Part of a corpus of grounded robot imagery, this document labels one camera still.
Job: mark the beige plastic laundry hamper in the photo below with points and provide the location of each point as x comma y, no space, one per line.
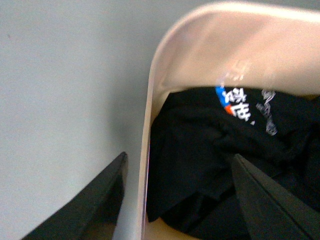
242,44

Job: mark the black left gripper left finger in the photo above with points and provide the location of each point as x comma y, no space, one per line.
93,213

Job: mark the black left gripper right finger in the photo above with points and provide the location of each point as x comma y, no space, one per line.
270,211

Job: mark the black printed t-shirt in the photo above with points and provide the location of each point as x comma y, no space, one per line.
190,183

